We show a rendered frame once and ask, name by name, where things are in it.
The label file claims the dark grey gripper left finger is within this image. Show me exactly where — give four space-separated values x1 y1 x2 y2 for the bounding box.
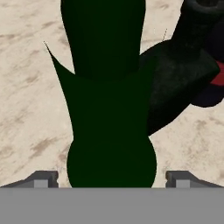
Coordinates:
0 170 60 189

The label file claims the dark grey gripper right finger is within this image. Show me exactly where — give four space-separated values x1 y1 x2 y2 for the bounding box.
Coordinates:
164 170 224 189

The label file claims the dark green bottle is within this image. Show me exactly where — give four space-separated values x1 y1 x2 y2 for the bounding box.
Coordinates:
43 0 158 189

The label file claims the dark bottle with red label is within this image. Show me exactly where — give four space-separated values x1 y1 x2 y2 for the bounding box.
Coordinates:
191 17 224 109

